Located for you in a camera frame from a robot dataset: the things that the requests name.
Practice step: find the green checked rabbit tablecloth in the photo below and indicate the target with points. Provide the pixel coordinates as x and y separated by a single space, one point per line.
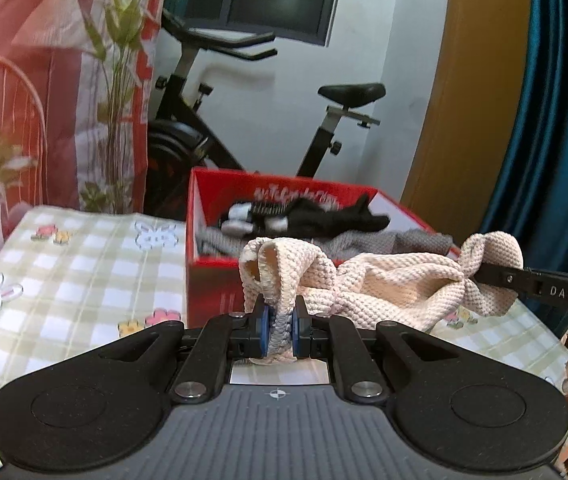
88 280

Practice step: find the grey waffle towel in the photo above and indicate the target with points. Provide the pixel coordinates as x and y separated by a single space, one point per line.
364 242

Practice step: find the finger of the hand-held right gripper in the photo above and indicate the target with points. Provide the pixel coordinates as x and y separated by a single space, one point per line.
509 276

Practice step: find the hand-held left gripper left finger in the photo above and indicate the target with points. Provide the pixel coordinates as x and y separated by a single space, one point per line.
262 332

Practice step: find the peach waffle towel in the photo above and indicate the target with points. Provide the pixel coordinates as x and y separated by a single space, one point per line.
389 285

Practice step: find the yellow wooden door panel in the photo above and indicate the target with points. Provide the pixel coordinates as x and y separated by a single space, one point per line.
469 100

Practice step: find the black white-striped sock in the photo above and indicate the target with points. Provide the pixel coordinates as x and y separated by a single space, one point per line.
249 217
344 217

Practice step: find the black exercise bike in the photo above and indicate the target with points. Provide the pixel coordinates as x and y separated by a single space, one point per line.
188 130

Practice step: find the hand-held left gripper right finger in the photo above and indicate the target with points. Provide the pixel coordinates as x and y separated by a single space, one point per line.
299 332

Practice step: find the red strawberry print box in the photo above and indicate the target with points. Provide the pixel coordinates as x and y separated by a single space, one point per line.
213 290

